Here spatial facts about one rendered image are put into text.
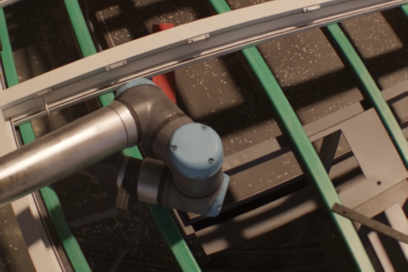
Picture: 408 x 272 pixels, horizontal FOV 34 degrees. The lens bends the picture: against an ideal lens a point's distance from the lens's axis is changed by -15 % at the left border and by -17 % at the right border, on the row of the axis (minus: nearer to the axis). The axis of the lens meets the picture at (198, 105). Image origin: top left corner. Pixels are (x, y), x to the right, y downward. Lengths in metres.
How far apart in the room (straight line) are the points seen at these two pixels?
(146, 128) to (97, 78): 0.32
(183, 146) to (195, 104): 0.67
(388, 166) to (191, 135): 0.52
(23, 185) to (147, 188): 0.32
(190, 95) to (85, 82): 0.43
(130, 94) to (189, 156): 0.17
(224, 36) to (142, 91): 0.38
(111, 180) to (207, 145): 0.26
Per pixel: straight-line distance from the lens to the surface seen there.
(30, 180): 1.26
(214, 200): 1.43
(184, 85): 2.03
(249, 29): 1.74
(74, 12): 1.87
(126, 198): 1.45
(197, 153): 1.32
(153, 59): 1.69
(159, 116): 1.38
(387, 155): 1.66
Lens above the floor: 2.22
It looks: 55 degrees down
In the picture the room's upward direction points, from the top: straight up
